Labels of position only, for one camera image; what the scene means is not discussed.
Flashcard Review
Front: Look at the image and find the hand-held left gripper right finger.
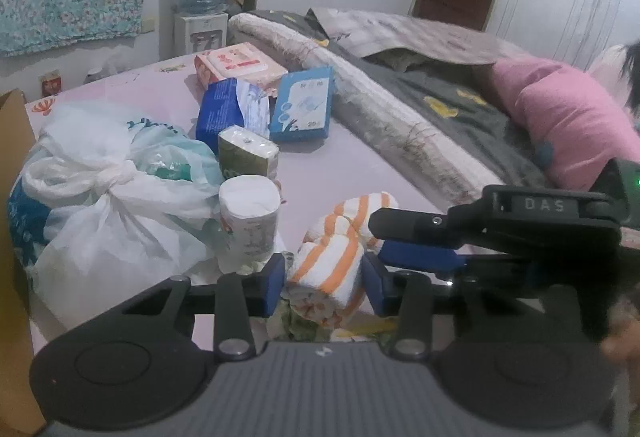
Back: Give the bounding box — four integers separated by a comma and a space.
361, 253, 502, 361

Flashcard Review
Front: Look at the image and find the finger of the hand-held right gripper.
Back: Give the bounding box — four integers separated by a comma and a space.
375, 239, 472, 278
369, 202, 495, 249

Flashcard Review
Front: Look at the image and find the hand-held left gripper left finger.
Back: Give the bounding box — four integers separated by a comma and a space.
120, 253, 288, 363

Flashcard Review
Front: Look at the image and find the orange striped towel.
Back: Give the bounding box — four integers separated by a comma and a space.
287, 242, 369, 324
305, 191, 401, 259

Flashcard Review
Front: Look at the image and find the toilet paper roll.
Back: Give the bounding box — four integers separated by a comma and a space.
218, 174, 282, 269

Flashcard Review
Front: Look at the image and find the dark blue tissue pack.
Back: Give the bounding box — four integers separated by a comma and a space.
196, 78, 274, 156

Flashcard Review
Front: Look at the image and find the brown cardboard box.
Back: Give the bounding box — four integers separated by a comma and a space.
0, 88, 48, 436

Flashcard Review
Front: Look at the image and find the person's right hand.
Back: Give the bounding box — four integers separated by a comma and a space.
600, 332, 634, 369

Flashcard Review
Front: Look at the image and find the green floral cloth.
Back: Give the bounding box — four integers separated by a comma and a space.
267, 301, 342, 344

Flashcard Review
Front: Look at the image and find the pink printed bed sheet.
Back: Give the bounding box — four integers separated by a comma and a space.
22, 52, 501, 353

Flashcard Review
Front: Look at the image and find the dark grey blanket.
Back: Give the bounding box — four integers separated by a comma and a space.
247, 8, 552, 191

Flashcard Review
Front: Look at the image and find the pink pillow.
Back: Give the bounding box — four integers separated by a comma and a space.
492, 57, 640, 191

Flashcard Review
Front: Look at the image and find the green tissue pack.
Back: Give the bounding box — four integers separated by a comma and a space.
218, 126, 280, 181

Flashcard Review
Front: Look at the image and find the light blue face mask pack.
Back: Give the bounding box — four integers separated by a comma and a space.
269, 66, 335, 143

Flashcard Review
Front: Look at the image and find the white tied plastic bag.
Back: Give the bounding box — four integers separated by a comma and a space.
7, 101, 237, 333

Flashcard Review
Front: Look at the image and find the pink wet wipes pack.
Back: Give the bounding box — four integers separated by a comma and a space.
194, 44, 289, 94

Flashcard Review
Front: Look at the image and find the white water dispenser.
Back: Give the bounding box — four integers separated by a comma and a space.
174, 13, 229, 56

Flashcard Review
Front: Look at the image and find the small red box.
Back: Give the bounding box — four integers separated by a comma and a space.
39, 70, 64, 97

